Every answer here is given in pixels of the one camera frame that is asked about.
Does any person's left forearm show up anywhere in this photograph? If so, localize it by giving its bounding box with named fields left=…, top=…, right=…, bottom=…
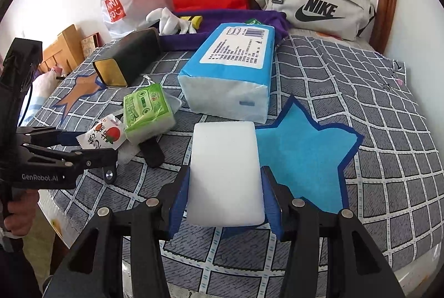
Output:
left=0, top=230, right=44, bottom=298

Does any white sponge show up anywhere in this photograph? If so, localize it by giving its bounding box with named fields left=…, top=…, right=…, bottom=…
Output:
left=185, top=121, right=268, bottom=228

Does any dark tea tin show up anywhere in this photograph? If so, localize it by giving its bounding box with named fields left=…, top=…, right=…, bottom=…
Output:
left=92, top=27, right=163, bottom=89

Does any person's left hand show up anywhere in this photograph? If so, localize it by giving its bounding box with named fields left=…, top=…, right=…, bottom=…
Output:
left=4, top=190, right=36, bottom=238

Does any blue tissue pack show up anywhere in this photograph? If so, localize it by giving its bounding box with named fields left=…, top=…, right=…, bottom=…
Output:
left=177, top=22, right=278, bottom=123

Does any grey waist bag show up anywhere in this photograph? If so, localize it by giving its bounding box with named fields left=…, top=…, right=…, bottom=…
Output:
left=250, top=0, right=377, bottom=42

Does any purple fabric bin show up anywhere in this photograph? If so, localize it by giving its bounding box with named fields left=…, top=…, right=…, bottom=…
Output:
left=153, top=8, right=290, bottom=52

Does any wooden headboard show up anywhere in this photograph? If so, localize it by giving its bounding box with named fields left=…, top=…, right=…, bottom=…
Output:
left=36, top=24, right=85, bottom=75

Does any grey checked star blanket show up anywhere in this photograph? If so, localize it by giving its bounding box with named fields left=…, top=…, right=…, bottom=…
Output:
left=26, top=31, right=444, bottom=298

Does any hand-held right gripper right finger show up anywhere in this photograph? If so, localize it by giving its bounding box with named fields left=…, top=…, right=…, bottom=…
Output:
left=260, top=165, right=406, bottom=298

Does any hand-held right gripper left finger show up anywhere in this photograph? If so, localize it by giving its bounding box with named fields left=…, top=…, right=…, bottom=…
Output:
left=43, top=166, right=191, bottom=298

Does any small yellow pouch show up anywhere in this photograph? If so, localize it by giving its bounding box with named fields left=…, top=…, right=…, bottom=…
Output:
left=180, top=15, right=203, bottom=31

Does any white red snack packet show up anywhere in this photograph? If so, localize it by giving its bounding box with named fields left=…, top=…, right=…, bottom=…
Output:
left=75, top=113, right=126, bottom=151

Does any black strap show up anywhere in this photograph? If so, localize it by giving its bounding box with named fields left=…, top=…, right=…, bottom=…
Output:
left=138, top=138, right=166, bottom=168

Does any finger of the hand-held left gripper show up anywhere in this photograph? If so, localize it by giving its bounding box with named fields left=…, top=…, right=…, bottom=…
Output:
left=21, top=143, right=119, bottom=185
left=16, top=126, right=84, bottom=148

